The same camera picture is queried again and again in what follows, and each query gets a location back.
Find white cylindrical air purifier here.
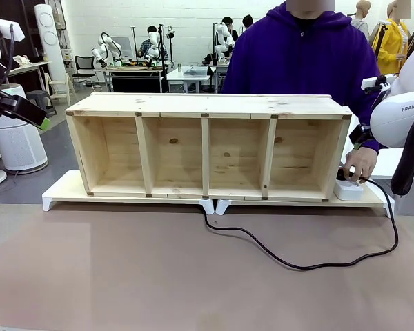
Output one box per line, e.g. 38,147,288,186
0,83,50,174

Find small light wooden chair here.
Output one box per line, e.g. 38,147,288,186
48,72,74,105

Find black cable sleeve right arm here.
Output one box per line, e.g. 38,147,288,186
390,115,414,198

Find seated person in plaid shirt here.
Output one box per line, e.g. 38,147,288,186
139,26,169,62

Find grey plastic stool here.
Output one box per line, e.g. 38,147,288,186
26,90,58,117

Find black power cable with plug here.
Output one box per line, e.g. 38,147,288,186
203,166,400,271

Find pine wood four-compartment shelf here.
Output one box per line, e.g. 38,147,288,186
64,92,353,203

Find light wooden workbench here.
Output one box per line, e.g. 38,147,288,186
5,60,53,91

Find black mesh office chair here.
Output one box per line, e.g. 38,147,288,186
71,54,98,91

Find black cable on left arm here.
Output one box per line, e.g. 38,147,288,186
1,23,15,86

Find tall white tower air conditioner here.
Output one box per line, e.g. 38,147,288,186
33,3,68,94

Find black tripod stand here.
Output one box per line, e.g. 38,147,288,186
375,20,390,63

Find mannequin in yellow jacket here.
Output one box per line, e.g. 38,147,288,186
370,0,410,76

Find person's left hand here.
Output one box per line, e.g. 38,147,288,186
344,146,380,184

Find person in purple hoodie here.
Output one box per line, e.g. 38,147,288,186
221,0,382,154

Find wooden riser board white legs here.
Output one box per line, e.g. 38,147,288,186
215,174,396,219
41,169,215,216

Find left forearm purple sleeve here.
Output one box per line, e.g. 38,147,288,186
350,82,382,154

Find black light stand tripod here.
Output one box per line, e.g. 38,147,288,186
156,23,176,72

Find grey tray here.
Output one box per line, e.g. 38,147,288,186
183,66,210,77

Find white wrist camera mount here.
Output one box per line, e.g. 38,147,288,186
360,75,391,94

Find white power strip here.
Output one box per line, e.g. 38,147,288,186
332,179,365,202

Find white background table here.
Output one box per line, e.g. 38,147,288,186
165,64,219,94

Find mannequin in grey hoodie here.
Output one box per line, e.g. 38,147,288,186
350,0,372,41

